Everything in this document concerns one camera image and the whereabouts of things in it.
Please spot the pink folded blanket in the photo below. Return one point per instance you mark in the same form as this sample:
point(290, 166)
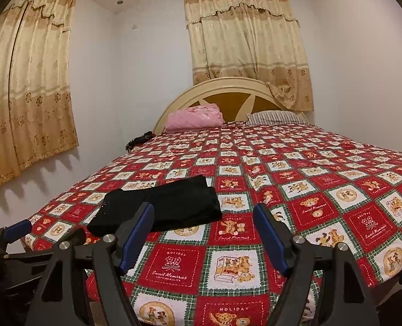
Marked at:
point(194, 118)

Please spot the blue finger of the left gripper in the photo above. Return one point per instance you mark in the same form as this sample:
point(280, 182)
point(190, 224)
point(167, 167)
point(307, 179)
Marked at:
point(16, 231)

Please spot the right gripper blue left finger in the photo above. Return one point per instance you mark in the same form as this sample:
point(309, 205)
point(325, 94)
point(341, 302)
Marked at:
point(61, 296)

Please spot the black item beside bed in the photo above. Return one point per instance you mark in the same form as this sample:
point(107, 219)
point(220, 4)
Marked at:
point(139, 141)

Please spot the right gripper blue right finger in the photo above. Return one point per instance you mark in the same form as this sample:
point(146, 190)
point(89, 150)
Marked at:
point(345, 298)

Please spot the cream wooden headboard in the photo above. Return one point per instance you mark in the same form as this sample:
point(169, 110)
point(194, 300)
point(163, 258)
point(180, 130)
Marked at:
point(236, 97)

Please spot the beige curtain on side wall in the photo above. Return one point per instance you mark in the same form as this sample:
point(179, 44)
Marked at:
point(36, 116)

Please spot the black pants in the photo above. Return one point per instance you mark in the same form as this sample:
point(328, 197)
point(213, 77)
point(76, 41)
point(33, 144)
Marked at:
point(183, 203)

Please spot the red patchwork teddy bedspread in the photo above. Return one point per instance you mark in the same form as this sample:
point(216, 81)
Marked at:
point(327, 188)

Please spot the beige curtain behind headboard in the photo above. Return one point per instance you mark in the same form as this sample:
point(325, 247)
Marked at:
point(257, 39)

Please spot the striped pillow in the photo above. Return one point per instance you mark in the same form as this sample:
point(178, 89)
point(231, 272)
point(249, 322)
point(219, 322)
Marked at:
point(275, 117)

